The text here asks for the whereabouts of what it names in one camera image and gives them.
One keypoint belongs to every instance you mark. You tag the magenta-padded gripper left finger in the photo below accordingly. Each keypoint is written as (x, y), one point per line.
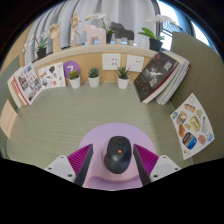
(63, 166)

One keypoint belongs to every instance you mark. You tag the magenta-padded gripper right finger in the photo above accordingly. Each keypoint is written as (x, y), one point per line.
(161, 166)

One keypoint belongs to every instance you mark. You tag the black computer mouse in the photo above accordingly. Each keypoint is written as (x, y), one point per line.
(117, 156)

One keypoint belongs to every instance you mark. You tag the purple round mouse pad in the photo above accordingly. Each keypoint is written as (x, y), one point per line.
(100, 140)

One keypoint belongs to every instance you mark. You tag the food sticker sheet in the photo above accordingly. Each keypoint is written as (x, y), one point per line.
(193, 126)

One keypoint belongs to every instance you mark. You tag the red-spined book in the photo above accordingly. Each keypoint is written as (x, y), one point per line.
(18, 95)

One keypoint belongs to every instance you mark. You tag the small plant in white pot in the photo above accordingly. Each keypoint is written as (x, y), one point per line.
(75, 82)
(123, 82)
(94, 81)

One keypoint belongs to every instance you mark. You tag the white books stack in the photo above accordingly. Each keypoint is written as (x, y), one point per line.
(178, 80)

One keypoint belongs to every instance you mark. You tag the book with picture cover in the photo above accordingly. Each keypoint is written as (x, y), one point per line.
(30, 83)

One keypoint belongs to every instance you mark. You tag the black book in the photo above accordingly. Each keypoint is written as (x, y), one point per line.
(155, 76)

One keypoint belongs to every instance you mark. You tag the white sticker sheet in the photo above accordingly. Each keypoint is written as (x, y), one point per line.
(51, 76)

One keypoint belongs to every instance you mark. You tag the thick white book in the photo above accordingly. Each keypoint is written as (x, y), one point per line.
(10, 90)

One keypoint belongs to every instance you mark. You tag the grey-green desk divider panel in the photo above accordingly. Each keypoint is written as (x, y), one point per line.
(203, 70)
(3, 86)

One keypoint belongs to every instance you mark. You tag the purple round number sign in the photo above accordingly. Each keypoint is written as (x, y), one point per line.
(70, 66)

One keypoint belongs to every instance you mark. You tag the white orchid in black pot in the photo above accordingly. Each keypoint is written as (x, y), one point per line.
(41, 53)
(109, 37)
(155, 44)

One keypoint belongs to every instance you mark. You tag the wooden hand model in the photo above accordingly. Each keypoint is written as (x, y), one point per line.
(55, 33)

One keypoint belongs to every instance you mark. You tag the pink horse figure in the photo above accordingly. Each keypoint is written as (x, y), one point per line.
(95, 35)

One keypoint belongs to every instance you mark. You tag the wooden artist mannequin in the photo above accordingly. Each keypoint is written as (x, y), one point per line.
(75, 28)

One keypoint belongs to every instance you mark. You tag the black horse figure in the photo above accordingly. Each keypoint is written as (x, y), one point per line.
(122, 33)

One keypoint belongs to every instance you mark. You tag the window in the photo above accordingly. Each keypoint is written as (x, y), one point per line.
(173, 16)

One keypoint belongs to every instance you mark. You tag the light grey curtain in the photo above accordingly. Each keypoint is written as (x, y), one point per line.
(126, 11)

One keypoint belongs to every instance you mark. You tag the white wall outlet plate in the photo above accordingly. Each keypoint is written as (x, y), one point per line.
(135, 63)
(111, 61)

